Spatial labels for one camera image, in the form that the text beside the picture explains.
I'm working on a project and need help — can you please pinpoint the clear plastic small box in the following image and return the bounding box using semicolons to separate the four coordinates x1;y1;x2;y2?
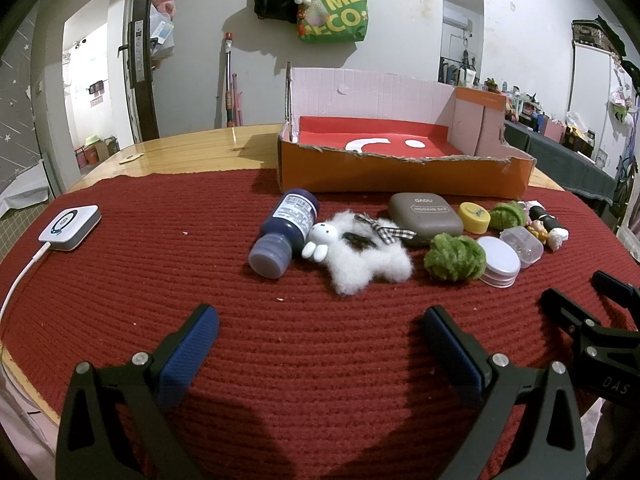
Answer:
500;226;544;269

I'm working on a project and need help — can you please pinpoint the white round jar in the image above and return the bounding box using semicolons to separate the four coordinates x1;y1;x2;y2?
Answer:
476;236;521;288

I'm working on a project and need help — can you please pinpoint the small pink doll figurine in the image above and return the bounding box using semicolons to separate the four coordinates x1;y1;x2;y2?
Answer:
526;219;549;245

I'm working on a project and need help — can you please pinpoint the black white plush roll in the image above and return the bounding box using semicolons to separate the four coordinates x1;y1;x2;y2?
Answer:
523;200;570;252

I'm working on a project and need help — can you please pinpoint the green fuzzy scrunchie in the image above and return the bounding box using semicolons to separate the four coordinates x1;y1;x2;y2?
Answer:
489;202;527;231
424;233;486;283

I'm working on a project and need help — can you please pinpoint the yellow round tin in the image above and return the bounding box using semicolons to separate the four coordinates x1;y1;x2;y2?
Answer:
458;202;491;235

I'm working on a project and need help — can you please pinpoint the grey eye shadow case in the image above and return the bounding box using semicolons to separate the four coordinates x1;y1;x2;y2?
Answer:
387;193;463;247

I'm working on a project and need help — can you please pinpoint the dark blue ink bottle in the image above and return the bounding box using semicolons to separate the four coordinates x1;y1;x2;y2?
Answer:
247;188;320;280

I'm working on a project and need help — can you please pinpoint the white fluffy bunny plush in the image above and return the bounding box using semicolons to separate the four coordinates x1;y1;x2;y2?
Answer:
302;210;416;296

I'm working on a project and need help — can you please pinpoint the dark green covered table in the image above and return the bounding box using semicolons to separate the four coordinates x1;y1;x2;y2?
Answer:
504;120;616;205

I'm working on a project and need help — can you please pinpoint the white square charger device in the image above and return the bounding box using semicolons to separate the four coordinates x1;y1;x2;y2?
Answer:
38;205;102;252

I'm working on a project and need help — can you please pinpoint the red knitted mat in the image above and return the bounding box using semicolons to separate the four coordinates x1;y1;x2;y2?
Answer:
1;170;639;479

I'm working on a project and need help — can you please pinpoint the white wardrobe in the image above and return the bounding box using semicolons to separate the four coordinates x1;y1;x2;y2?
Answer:
568;44;628;178

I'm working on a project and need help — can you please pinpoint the small paper tag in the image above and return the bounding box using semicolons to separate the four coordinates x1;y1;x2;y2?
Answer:
119;153;144;165

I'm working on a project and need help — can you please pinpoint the orange cardboard box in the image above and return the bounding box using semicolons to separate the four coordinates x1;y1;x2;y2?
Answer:
278;67;536;198

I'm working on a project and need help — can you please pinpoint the green tote bag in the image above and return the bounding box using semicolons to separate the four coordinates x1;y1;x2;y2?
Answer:
297;0;369;44

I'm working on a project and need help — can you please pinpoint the mop pole with orange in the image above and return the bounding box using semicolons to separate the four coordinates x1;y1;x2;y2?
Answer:
224;32;235;128

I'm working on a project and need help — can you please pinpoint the white charger cable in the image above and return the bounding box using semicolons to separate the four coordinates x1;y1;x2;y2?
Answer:
0;242;53;326

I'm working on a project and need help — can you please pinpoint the black door frame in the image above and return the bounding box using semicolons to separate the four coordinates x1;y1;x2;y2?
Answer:
120;0;160;143

